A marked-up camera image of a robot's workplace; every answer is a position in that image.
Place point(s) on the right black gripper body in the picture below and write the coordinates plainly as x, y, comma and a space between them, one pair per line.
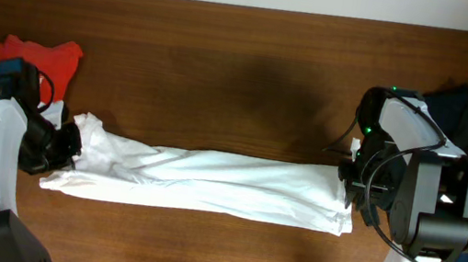
351, 184

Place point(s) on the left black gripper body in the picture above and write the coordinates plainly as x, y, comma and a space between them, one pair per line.
66, 146

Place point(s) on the white printed t-shirt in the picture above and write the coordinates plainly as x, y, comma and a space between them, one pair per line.
117, 169

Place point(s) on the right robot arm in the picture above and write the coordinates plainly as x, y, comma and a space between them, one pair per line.
407, 179

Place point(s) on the folded red t-shirt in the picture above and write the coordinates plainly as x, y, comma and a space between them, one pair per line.
59, 63

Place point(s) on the navy blue garment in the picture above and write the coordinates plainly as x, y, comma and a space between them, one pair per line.
446, 108

